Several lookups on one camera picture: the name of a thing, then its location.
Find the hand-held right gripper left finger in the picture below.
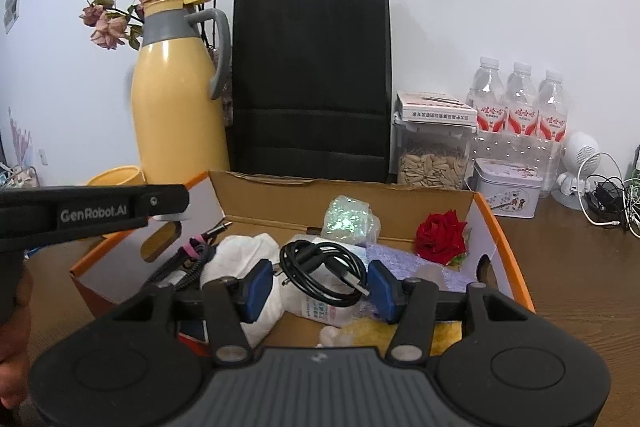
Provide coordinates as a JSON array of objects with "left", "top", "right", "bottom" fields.
[{"left": 107, "top": 258, "right": 275, "bottom": 368}]

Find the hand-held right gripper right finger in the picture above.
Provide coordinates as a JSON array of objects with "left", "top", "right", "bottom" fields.
[{"left": 367, "top": 259, "right": 536, "bottom": 368}]

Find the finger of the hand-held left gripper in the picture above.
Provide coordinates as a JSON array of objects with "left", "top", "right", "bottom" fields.
[{"left": 144, "top": 183, "right": 192, "bottom": 223}]

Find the purple cloth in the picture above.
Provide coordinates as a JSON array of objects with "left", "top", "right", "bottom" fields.
[{"left": 365, "top": 241, "right": 469, "bottom": 294}]

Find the white face mask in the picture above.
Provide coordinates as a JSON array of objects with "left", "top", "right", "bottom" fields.
[{"left": 200, "top": 233, "right": 286, "bottom": 350}]

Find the yellow cloth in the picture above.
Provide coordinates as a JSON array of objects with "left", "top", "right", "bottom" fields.
[{"left": 320, "top": 318, "right": 464, "bottom": 359}]

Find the braided cable with pink strap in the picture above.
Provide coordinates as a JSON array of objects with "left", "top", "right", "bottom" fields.
[{"left": 147, "top": 221, "right": 232, "bottom": 291}]

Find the white plastic bottle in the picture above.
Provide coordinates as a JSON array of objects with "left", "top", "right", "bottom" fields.
[{"left": 280, "top": 234, "right": 369, "bottom": 329}]

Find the black usb cable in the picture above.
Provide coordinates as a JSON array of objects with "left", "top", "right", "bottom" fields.
[{"left": 279, "top": 240, "right": 372, "bottom": 309}]

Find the red rose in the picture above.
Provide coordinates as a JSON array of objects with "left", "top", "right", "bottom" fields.
[{"left": 414, "top": 209, "right": 472, "bottom": 269}]

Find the iridescent plastic wrap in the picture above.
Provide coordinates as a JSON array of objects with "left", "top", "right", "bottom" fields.
[{"left": 320, "top": 195, "right": 382, "bottom": 244}]

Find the red cardboard box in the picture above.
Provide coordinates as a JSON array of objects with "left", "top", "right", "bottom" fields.
[{"left": 69, "top": 170, "right": 537, "bottom": 359}]

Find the person's left hand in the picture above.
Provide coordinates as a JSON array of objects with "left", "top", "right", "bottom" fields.
[{"left": 0, "top": 264, "right": 34, "bottom": 410}]

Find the yellow mug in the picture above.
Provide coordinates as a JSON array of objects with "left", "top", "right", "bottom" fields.
[{"left": 85, "top": 165, "right": 147, "bottom": 188}]

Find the purple paper decoration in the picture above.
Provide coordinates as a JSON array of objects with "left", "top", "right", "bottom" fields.
[{"left": 6, "top": 106, "right": 35, "bottom": 168}]

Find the yellow thermos jug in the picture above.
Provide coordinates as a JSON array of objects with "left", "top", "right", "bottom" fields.
[{"left": 131, "top": 0, "right": 232, "bottom": 185}]

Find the clear seed container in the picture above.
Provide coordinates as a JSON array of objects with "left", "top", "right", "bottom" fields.
[{"left": 392, "top": 111, "right": 477, "bottom": 191}]

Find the printed tin box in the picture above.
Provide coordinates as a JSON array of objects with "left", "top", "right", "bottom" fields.
[{"left": 471, "top": 157, "right": 544, "bottom": 221}]

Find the flat white paper box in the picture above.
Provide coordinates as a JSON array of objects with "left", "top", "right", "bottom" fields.
[{"left": 396, "top": 90, "right": 479, "bottom": 124}]

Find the black paper bag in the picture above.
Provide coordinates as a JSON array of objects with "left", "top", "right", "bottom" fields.
[{"left": 227, "top": 0, "right": 394, "bottom": 184}]

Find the clear water bottle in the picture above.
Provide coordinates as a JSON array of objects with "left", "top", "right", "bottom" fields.
[
  {"left": 536, "top": 69, "right": 572, "bottom": 188},
  {"left": 466, "top": 56, "right": 507, "bottom": 162},
  {"left": 504, "top": 62, "right": 541, "bottom": 162}
]

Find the metal wire rack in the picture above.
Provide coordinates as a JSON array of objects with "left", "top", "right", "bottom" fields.
[{"left": 0, "top": 161, "right": 39, "bottom": 188}]

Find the wall poster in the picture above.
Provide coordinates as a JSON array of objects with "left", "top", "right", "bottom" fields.
[{"left": 3, "top": 0, "right": 26, "bottom": 34}]

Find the tangle of cables and chargers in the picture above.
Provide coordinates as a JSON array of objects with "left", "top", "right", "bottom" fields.
[{"left": 584, "top": 151, "right": 640, "bottom": 239}]

